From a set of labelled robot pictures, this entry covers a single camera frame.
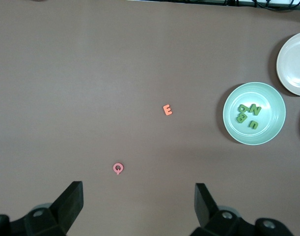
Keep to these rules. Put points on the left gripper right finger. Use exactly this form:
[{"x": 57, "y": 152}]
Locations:
[{"x": 205, "y": 206}]

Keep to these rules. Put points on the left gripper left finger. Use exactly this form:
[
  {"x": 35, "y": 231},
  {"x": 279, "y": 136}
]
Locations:
[{"x": 68, "y": 204}]

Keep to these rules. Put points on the green letter u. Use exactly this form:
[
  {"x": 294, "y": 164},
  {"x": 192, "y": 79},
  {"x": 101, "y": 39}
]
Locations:
[{"x": 253, "y": 126}]

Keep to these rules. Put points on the green letter B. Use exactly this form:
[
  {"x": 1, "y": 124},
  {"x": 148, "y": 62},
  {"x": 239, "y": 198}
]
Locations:
[{"x": 241, "y": 118}]

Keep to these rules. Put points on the green letter N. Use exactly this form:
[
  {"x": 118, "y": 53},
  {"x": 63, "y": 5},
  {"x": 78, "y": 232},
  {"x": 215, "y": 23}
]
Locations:
[{"x": 254, "y": 109}]

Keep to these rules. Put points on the pink letter Q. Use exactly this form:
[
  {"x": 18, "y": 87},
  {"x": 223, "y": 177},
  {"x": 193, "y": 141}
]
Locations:
[{"x": 114, "y": 168}]

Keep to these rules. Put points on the orange letter E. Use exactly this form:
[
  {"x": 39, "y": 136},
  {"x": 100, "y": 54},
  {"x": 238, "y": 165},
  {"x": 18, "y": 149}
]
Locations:
[{"x": 167, "y": 109}]

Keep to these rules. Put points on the green plate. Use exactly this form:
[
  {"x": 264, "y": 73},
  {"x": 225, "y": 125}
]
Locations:
[{"x": 272, "y": 98}]

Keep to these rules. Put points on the brown table cover sheet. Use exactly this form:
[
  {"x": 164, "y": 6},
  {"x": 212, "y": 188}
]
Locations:
[{"x": 66, "y": 73}]

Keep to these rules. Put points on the beige plate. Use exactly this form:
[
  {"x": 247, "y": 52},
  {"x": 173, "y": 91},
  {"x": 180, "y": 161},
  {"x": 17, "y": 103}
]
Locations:
[{"x": 297, "y": 64}]

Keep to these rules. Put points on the black table edge rail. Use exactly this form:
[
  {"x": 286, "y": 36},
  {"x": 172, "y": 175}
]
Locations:
[{"x": 164, "y": 1}]

